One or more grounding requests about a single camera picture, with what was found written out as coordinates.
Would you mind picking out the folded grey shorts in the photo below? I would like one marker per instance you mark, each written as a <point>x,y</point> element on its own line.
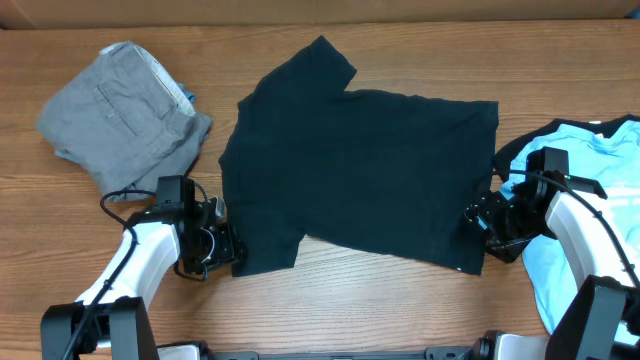
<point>126,122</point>

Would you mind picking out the light blue t-shirt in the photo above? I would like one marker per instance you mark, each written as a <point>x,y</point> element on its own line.
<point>548,268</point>

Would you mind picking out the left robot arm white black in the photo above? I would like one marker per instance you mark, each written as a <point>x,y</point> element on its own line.
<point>179,233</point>

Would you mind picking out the black garment under blue shirt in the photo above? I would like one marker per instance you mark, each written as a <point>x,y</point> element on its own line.
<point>604,151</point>

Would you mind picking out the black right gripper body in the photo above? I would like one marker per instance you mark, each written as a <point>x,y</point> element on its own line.
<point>509,226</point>

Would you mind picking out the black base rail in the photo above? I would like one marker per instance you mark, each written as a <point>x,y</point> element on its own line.
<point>325,354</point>

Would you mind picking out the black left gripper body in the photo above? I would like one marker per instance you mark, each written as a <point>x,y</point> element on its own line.
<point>218,246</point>

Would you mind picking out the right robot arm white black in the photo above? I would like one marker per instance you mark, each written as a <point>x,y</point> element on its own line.
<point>573,210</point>

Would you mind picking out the black t-shirt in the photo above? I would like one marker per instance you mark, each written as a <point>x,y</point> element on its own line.
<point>370,170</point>

